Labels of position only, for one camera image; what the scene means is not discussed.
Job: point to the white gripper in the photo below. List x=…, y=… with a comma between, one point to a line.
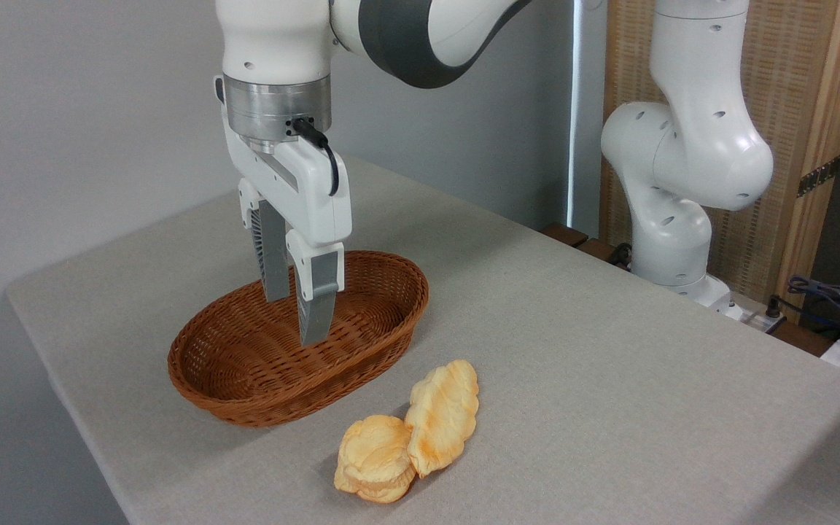
x=310, y=189

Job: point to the long golden bread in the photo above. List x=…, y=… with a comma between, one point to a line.
x=440, y=419

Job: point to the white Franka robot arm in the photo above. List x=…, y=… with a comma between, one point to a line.
x=690, y=146

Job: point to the brown woven wicker basket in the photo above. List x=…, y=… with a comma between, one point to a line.
x=245, y=357

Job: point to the round golden bread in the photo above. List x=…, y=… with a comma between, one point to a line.
x=375, y=459

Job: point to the brown wooden base board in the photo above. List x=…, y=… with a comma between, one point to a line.
x=573, y=237

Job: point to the bright vertical window strip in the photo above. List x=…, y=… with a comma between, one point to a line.
x=575, y=109

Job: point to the wooden rattan folding screen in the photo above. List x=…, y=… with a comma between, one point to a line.
x=792, y=80

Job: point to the dark metal screen hinge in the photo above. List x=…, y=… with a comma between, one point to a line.
x=819, y=176

